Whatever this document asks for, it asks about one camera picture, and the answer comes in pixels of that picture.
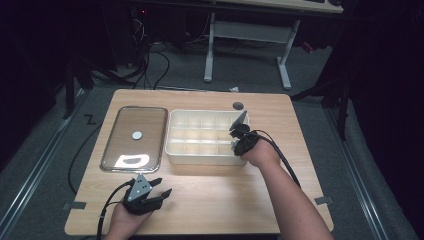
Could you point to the person's right hand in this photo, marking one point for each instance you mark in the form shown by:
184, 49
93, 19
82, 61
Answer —
263, 153

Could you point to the clear plastic lid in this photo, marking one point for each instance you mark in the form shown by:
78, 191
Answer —
135, 140

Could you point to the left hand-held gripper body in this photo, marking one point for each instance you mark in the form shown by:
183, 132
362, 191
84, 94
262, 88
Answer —
138, 195

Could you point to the white compartment storage box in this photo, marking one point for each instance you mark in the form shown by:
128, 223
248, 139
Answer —
200, 136

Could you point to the metal floor rail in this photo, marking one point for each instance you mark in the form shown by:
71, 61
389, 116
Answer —
36, 166
356, 180

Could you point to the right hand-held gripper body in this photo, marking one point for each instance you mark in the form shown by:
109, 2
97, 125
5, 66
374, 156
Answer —
245, 138

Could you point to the black tape mark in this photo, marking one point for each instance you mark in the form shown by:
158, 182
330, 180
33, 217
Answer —
89, 119

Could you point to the grey tape piece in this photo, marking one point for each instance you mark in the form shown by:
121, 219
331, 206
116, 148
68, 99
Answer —
323, 200
75, 205

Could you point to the black stand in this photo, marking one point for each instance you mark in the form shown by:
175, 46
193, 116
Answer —
78, 83
333, 96

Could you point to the white-framed desk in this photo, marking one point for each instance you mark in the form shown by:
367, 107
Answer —
250, 31

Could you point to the person's left hand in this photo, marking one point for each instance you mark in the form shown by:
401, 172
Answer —
128, 221

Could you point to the small white scrap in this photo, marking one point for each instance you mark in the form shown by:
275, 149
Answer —
234, 89

